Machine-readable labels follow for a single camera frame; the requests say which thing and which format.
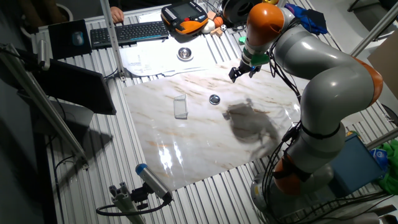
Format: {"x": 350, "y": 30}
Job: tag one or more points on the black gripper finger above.
{"x": 235, "y": 74}
{"x": 255, "y": 70}

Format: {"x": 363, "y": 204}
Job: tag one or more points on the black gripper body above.
{"x": 248, "y": 67}

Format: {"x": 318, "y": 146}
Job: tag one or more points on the small round metal plate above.
{"x": 214, "y": 99}

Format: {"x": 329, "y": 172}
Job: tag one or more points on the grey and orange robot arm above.
{"x": 335, "y": 87}

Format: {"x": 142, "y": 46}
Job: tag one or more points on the bare person hand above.
{"x": 117, "y": 15}

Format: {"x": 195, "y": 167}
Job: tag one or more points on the tiny toy soccer ball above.
{"x": 224, "y": 27}

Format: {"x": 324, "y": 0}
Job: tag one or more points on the light wooden toy block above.
{"x": 216, "y": 31}

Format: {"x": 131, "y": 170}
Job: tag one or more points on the small orange toy basketball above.
{"x": 218, "y": 21}

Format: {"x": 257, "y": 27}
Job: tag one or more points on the metal bowl with white rim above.
{"x": 185, "y": 53}

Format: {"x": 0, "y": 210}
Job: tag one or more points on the white toy egg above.
{"x": 208, "y": 26}

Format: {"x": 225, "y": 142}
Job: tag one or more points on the black round spool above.
{"x": 236, "y": 11}

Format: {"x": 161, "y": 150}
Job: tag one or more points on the light wooden toy cube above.
{"x": 212, "y": 15}

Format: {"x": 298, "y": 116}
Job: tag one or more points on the gold foil wrapped object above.
{"x": 270, "y": 2}

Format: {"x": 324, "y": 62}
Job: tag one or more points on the dark blue cloth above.
{"x": 306, "y": 17}

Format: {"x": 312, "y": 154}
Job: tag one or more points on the orange and black teach pendant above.
{"x": 185, "y": 17}

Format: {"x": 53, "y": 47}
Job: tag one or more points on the white marble pattern sheet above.
{"x": 186, "y": 146}

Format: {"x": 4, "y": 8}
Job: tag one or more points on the white printed paper sheets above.
{"x": 149, "y": 59}

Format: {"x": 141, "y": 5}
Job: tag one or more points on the black computer keyboard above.
{"x": 130, "y": 33}

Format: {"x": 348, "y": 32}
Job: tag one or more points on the brown cardboard box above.
{"x": 385, "y": 65}

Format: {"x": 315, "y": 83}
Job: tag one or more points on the blue metal box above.
{"x": 354, "y": 165}

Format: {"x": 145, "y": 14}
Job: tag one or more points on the blue and white packet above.
{"x": 378, "y": 157}

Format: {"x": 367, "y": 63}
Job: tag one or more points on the black flat monitor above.
{"x": 77, "y": 87}

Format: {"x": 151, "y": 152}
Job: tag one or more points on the grey computer mouse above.
{"x": 77, "y": 38}

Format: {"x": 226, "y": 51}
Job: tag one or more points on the short aluminium profile stub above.
{"x": 124, "y": 202}

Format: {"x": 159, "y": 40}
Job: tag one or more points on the green cloth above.
{"x": 390, "y": 180}

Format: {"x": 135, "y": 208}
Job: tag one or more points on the black mouse pad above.
{"x": 62, "y": 43}

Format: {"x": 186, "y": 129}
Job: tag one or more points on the green wrist mount plate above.
{"x": 259, "y": 59}

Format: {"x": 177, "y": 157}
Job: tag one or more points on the aluminium frame post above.
{"x": 112, "y": 40}
{"x": 43, "y": 102}
{"x": 384, "y": 139}
{"x": 376, "y": 31}

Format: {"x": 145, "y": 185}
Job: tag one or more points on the silver camera with blue cap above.
{"x": 152, "y": 180}

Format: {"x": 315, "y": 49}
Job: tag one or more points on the black camera bracket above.
{"x": 140, "y": 196}

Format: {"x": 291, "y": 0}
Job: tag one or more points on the silver bar camera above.
{"x": 43, "y": 54}

